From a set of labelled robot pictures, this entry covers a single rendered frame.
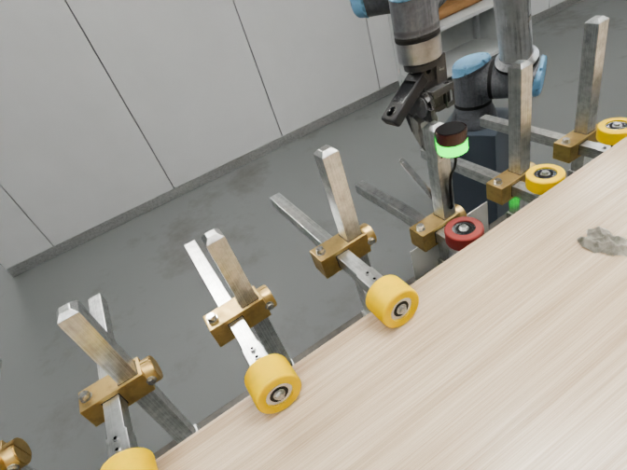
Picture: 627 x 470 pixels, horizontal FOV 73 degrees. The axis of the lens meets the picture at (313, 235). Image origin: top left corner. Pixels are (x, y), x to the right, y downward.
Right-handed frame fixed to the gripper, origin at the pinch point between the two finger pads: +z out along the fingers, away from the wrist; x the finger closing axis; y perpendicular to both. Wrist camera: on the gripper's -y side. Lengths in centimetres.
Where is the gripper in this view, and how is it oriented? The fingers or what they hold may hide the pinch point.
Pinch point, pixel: (424, 148)
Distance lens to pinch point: 104.7
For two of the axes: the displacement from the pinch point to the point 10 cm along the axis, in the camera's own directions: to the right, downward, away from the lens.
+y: 8.3, -5.0, 2.5
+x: -4.8, -4.2, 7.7
